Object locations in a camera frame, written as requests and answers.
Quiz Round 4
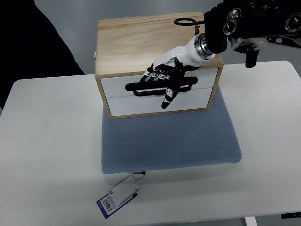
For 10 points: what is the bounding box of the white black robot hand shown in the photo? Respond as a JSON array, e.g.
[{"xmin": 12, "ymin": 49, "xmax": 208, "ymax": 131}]
[{"xmin": 140, "ymin": 33, "xmax": 215, "ymax": 109}]

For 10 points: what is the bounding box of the black drawer handle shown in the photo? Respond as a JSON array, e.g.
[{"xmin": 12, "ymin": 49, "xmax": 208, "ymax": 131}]
[{"xmin": 125, "ymin": 77, "xmax": 198, "ymax": 97}]

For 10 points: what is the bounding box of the white drawer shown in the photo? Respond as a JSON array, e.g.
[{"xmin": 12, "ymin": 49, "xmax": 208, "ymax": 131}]
[
  {"xmin": 107, "ymin": 88, "xmax": 212, "ymax": 116},
  {"xmin": 101, "ymin": 68, "xmax": 218, "ymax": 98}
]

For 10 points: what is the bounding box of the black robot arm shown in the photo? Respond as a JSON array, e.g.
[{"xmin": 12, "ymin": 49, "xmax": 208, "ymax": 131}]
[{"xmin": 204, "ymin": 0, "xmax": 301, "ymax": 68}]

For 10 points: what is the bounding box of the wooden drawer cabinet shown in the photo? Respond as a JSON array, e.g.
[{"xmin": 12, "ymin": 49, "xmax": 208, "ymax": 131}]
[{"xmin": 95, "ymin": 12, "xmax": 223, "ymax": 119}]

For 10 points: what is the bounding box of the blue grey cushion mat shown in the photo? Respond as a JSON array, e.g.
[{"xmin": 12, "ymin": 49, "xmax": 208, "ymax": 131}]
[{"xmin": 101, "ymin": 89, "xmax": 242, "ymax": 174}]

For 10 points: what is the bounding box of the white blue price tag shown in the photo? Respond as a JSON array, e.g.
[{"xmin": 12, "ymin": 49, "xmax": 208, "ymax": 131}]
[{"xmin": 96, "ymin": 176, "xmax": 140, "ymax": 219}]

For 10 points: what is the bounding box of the white table leg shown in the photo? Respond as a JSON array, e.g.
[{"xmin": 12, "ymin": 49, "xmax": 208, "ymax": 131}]
[{"xmin": 244, "ymin": 217, "xmax": 258, "ymax": 226}]

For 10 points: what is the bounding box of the black desk control panel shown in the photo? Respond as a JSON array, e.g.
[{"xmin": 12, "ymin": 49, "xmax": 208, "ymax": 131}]
[{"xmin": 281, "ymin": 212, "xmax": 301, "ymax": 219}]

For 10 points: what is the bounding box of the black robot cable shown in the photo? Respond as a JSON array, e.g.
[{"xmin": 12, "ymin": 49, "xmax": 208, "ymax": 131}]
[{"xmin": 174, "ymin": 18, "xmax": 206, "ymax": 27}]

